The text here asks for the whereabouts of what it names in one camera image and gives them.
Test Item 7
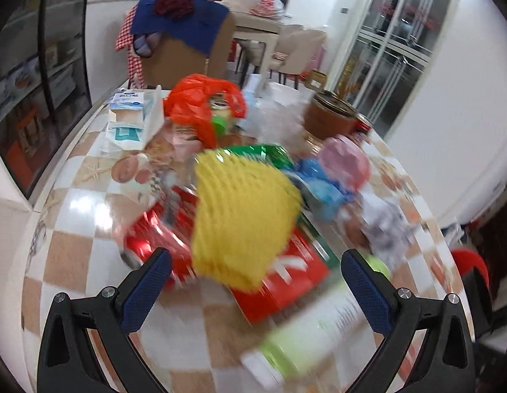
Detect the orange plastic bag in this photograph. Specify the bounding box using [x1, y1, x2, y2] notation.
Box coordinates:
[163, 74, 248, 148]

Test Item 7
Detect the dark red knitted cloth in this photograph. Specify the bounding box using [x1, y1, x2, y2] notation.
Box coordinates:
[154, 0, 194, 21]

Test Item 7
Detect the crushed red soda can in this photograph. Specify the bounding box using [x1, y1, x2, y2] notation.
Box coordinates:
[121, 196, 199, 289]

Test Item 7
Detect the blue plastic bag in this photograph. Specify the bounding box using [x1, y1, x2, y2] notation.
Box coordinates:
[294, 158, 352, 219]

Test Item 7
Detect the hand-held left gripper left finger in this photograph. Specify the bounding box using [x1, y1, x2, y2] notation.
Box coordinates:
[37, 248, 173, 393]

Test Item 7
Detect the yellow foam fruit net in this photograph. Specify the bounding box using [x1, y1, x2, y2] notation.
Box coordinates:
[190, 147, 303, 293]

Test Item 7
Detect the white and green bottle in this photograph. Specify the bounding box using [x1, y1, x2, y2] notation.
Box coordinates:
[241, 282, 381, 381]

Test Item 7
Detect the white crumpled plastic wrap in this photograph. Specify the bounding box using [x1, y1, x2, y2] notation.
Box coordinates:
[241, 76, 315, 148]

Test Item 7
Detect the crushed green soda can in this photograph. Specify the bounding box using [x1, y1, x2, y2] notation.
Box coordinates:
[229, 143, 295, 170]

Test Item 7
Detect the red cartoon face can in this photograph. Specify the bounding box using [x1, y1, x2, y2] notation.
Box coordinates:
[353, 115, 373, 135]

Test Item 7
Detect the blue cloth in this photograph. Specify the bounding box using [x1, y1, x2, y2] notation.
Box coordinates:
[131, 0, 231, 56]

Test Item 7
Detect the beige dining chair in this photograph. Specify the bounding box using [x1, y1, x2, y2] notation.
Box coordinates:
[274, 29, 328, 86]
[241, 39, 275, 75]

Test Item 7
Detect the red packet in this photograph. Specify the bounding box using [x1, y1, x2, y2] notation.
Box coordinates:
[231, 221, 332, 324]

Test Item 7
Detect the glass display cabinet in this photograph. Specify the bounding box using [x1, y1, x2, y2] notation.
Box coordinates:
[0, 0, 94, 209]

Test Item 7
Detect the pink plastic bag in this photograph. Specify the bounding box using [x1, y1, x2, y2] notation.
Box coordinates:
[319, 135, 371, 191]

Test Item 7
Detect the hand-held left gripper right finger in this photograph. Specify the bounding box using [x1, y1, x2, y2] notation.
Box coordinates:
[341, 249, 477, 393]

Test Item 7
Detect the small cardboard box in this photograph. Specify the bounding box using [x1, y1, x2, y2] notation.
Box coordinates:
[304, 69, 328, 91]

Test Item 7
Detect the small green lidded container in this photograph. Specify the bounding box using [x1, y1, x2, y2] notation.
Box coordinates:
[210, 98, 234, 137]

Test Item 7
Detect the white counter cabinet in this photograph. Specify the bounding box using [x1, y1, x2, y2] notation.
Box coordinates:
[85, 0, 172, 105]

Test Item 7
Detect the brown glass jar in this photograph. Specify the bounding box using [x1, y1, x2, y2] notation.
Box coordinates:
[304, 90, 358, 140]

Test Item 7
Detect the white face mask box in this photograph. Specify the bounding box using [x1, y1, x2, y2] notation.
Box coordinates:
[106, 86, 165, 150]

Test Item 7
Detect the glass sliding door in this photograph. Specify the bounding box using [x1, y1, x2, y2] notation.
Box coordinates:
[333, 0, 454, 132]

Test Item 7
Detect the red plastic stool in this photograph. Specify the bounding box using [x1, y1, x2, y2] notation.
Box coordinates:
[452, 248, 489, 295]

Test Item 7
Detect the red checked cloth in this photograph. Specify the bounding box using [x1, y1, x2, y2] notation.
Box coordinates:
[115, 12, 145, 86]

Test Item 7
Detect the beige dining table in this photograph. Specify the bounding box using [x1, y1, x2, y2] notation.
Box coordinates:
[231, 10, 282, 74]

